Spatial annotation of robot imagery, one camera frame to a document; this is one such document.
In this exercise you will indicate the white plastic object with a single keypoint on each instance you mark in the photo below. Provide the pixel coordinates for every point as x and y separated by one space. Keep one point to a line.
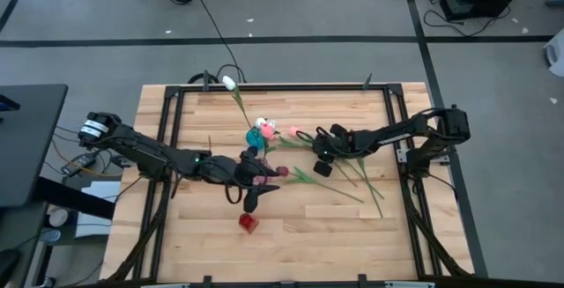
557 54

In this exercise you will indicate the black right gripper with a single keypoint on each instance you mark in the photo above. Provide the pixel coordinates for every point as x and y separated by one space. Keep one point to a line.
339 145

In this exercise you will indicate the white round cup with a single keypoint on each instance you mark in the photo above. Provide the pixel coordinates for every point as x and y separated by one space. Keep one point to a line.
58 217

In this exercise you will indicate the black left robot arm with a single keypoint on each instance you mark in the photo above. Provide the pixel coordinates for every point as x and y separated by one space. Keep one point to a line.
141 147

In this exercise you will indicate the red ribbed glass vase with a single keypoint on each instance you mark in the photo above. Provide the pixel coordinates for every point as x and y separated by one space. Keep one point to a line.
249 223

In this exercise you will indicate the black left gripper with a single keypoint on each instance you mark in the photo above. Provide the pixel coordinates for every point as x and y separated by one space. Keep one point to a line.
233 171

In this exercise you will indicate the small grey box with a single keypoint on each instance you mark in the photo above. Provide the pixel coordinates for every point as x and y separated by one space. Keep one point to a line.
556 0

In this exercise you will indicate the black aluminium table frame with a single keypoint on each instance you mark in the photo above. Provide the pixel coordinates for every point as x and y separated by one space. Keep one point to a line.
308 87

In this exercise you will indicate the white box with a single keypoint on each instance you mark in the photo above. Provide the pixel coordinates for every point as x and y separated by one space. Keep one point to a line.
106 191

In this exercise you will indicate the pink glass bottle vase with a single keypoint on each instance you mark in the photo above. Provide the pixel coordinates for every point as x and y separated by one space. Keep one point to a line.
261 179

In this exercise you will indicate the black power adapter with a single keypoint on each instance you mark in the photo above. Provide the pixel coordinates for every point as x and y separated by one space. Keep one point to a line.
79 163

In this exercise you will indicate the blue glass vase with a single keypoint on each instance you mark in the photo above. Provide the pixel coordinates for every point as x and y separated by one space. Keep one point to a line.
254 139

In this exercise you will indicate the black desk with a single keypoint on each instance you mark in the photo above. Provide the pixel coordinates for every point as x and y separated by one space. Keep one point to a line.
26 147

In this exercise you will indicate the grey round disc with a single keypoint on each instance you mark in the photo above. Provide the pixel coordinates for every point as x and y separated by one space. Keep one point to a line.
51 236

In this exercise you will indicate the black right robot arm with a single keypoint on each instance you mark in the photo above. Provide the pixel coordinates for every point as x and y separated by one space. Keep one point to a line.
396 134

